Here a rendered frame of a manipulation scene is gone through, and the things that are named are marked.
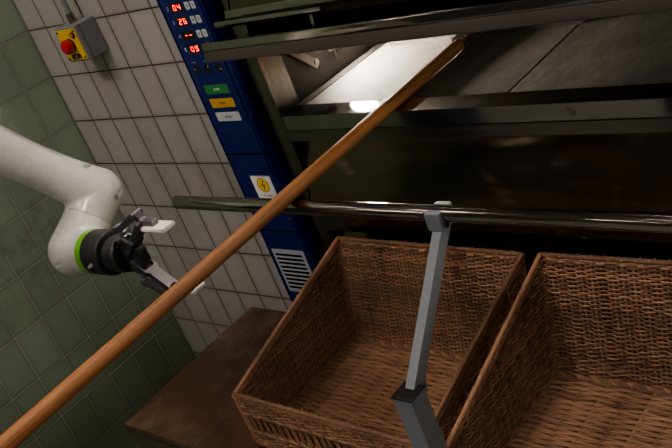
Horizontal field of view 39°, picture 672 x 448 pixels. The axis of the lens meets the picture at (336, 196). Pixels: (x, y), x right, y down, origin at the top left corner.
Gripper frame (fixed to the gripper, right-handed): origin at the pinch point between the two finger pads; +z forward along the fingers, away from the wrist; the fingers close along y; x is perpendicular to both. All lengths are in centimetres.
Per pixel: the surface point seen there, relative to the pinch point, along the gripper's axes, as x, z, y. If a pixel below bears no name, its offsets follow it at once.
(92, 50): -57, -81, -24
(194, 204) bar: -22.5, -21.1, 3.0
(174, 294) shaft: 10.7, 9.5, -0.3
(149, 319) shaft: 17.1, 9.6, 0.0
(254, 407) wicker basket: -10, -17, 49
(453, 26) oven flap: -44, 42, -21
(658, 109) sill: -58, 68, 4
